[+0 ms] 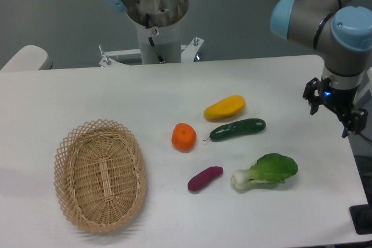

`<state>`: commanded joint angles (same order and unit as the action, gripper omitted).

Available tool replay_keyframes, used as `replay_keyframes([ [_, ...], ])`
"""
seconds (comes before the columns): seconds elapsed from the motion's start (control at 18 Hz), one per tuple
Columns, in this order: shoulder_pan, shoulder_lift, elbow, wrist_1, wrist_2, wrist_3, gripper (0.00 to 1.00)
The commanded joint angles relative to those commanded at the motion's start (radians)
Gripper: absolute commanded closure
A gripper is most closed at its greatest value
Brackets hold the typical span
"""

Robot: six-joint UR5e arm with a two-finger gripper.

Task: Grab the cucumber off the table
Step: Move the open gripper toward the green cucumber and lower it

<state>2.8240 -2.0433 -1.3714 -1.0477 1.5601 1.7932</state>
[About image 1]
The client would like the purple sweet potato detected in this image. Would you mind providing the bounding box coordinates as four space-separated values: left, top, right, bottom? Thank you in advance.
187 166 224 192

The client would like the green cucumber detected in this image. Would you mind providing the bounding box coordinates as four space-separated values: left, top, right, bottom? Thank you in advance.
203 118 267 142

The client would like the green bok choy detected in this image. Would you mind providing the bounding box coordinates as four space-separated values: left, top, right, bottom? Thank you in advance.
230 153 298 190

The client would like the yellow mango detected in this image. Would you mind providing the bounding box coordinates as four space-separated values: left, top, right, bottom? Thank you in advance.
203 95 246 121

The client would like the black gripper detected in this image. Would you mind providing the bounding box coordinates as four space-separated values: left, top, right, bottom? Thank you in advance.
302 69 369 138

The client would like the woven wicker basket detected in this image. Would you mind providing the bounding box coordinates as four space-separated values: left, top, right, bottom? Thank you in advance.
53 119 147 233

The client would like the black device at table edge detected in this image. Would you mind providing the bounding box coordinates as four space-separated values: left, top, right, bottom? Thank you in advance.
349 204 371 235

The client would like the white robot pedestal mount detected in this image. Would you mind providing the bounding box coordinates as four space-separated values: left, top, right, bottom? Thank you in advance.
99 23 204 67

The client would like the white chair armrest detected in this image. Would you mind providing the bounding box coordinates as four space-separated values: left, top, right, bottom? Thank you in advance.
1 45 53 73

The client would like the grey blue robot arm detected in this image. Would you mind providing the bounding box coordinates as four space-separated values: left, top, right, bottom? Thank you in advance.
270 0 371 138

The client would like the orange tangerine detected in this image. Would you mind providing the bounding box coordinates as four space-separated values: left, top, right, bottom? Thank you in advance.
171 123 197 152

